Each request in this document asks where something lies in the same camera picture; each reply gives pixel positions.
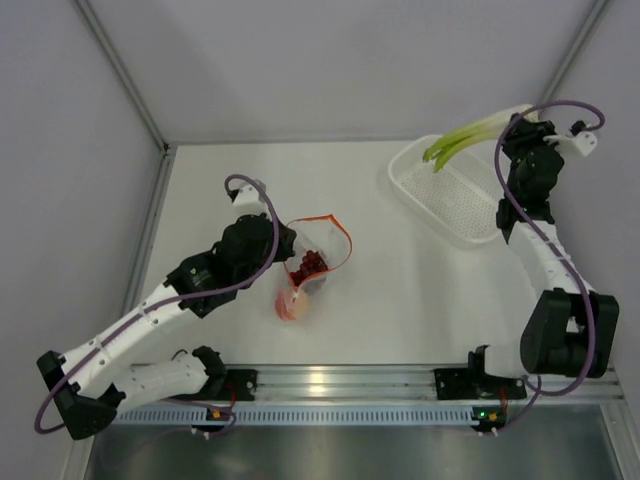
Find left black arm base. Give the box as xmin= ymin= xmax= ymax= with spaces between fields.
xmin=217 ymin=368 xmax=258 ymax=402

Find aluminium mounting rail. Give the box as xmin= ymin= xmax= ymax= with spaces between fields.
xmin=79 ymin=363 xmax=621 ymax=402

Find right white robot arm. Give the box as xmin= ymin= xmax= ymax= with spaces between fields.
xmin=466 ymin=113 xmax=620 ymax=397

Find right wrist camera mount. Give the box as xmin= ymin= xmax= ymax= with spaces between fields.
xmin=543 ymin=120 xmax=598 ymax=158

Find clear zip top bag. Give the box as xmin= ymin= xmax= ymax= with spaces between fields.
xmin=274 ymin=214 xmax=353 ymax=322

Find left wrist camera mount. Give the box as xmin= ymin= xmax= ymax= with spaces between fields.
xmin=225 ymin=178 xmax=267 ymax=211

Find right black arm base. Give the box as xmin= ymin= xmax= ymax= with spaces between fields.
xmin=433 ymin=368 xmax=476 ymax=401

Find orange fake peach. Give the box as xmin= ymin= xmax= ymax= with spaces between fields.
xmin=274 ymin=289 xmax=310 ymax=321

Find purple fake grapes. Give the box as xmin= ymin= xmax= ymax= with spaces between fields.
xmin=289 ymin=250 xmax=329 ymax=287

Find white perforated plastic basket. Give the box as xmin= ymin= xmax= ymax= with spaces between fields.
xmin=387 ymin=135 xmax=502 ymax=249

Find green fake scallion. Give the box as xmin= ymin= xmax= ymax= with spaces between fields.
xmin=422 ymin=104 xmax=532 ymax=173

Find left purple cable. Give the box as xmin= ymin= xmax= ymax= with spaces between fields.
xmin=33 ymin=173 xmax=279 ymax=433

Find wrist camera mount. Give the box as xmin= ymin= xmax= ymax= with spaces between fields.
xmin=543 ymin=120 xmax=598 ymax=158
xmin=225 ymin=178 xmax=267 ymax=211

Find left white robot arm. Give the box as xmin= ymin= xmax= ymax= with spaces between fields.
xmin=37 ymin=214 xmax=297 ymax=440

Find white slotted cable duct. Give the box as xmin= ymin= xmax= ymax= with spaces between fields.
xmin=113 ymin=403 xmax=487 ymax=426

